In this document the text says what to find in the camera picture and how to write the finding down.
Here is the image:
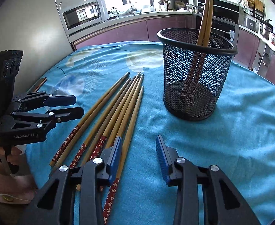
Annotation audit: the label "chopstick with red floral end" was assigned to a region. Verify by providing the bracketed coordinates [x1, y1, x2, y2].
[49, 72, 129, 167]

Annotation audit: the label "wooden chopstick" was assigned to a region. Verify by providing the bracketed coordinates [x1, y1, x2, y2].
[186, 0, 215, 104]
[182, 0, 213, 104]

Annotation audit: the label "pink left sleeve forearm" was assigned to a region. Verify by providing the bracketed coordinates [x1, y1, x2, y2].
[0, 174, 38, 205]

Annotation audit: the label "purple kitchen cabinets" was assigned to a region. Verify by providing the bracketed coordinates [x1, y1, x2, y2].
[71, 12, 275, 85]

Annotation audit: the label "person's left hand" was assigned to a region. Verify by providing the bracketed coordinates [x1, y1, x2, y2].
[0, 139, 23, 173]

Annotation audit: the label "blue floral tablecloth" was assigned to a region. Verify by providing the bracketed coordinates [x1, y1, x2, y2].
[25, 40, 275, 225]

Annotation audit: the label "silver microwave oven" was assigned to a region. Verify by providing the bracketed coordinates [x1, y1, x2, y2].
[59, 0, 109, 43]

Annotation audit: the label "black mesh utensil holder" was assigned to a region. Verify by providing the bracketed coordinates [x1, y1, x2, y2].
[157, 27, 238, 121]

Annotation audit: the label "built-in black oven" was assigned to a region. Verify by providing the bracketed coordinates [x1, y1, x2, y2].
[211, 0, 239, 46]

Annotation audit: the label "silver rice cooker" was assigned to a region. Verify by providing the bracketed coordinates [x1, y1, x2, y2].
[242, 17, 259, 33]

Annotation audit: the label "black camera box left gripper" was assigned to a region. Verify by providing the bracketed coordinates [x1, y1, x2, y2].
[0, 50, 23, 118]

